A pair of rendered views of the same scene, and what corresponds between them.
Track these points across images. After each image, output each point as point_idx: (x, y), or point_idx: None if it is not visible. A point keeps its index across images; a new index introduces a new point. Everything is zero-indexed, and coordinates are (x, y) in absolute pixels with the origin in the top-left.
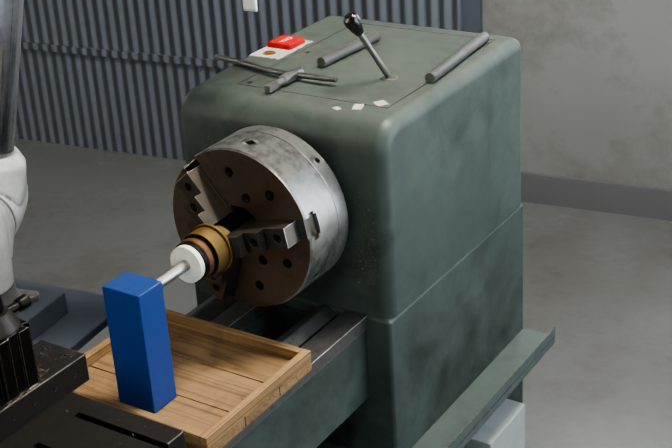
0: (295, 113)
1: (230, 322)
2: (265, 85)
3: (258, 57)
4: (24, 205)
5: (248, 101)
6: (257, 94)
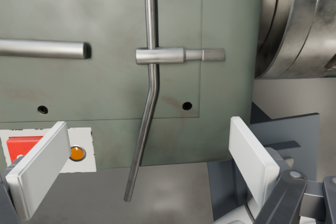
0: None
1: None
2: (223, 57)
3: (97, 155)
4: (224, 222)
5: (243, 67)
6: (225, 66)
